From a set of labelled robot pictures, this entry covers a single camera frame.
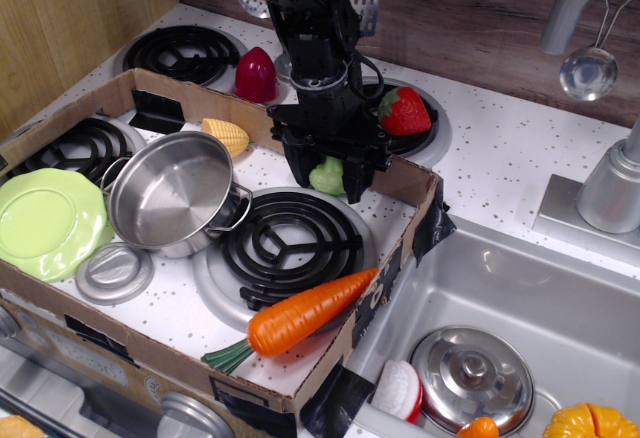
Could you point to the silver toy faucet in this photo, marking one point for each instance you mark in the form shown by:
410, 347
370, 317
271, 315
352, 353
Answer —
602, 213

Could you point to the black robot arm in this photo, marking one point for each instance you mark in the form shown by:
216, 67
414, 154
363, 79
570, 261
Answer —
321, 38

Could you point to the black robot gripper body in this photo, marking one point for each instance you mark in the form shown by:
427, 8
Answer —
337, 122

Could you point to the orange toy at corner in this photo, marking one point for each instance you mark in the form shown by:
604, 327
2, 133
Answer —
17, 427

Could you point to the red toy strawberry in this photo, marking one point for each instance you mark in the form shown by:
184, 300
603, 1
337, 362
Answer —
401, 112

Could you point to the back right black burner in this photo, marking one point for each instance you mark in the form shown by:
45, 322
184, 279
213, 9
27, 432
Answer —
411, 144

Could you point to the stainless steel pot lid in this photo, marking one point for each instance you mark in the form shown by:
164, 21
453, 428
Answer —
467, 373

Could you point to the silver stove knob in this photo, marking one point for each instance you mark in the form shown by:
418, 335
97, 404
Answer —
283, 67
114, 274

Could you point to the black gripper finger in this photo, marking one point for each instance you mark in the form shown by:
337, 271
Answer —
357, 176
302, 158

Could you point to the yellow toy corn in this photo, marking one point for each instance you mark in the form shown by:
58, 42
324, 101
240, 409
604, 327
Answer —
233, 137

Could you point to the white and red toy food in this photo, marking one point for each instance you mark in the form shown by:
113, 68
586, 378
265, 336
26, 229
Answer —
399, 391

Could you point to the yellow orange toy pumpkin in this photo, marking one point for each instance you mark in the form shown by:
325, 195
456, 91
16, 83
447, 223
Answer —
590, 420

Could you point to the dark red toy pepper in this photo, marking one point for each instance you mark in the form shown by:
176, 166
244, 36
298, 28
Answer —
256, 77

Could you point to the orange toy carrot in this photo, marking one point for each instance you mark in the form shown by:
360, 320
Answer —
280, 327

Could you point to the silver front stove knob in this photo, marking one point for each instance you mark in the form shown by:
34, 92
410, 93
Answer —
114, 274

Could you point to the hanging metal ladle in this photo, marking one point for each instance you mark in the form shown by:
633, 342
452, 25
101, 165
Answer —
590, 73

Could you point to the front right black burner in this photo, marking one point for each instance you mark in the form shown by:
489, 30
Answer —
290, 242

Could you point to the small orange toy piece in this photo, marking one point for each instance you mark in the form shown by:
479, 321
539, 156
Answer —
482, 427

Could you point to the light green toy broccoli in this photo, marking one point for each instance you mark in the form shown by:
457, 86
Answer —
327, 177

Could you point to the brown cardboard fence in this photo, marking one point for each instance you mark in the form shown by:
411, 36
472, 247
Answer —
160, 347

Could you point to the silver oven front knob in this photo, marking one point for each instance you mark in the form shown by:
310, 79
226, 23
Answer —
183, 416

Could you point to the back left black burner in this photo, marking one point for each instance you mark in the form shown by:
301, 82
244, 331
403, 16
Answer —
188, 53

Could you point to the silver back stove knob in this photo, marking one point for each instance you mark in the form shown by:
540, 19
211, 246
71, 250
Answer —
283, 67

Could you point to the light green plastic plate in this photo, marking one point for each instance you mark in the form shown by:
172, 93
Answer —
51, 221

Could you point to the hanging perforated skimmer spoon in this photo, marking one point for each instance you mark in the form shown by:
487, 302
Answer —
256, 8

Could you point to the silver toy sink basin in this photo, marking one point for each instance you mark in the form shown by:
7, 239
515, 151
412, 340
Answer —
576, 325

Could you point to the hanging slotted metal spatula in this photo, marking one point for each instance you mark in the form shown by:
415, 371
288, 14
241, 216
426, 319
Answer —
367, 11

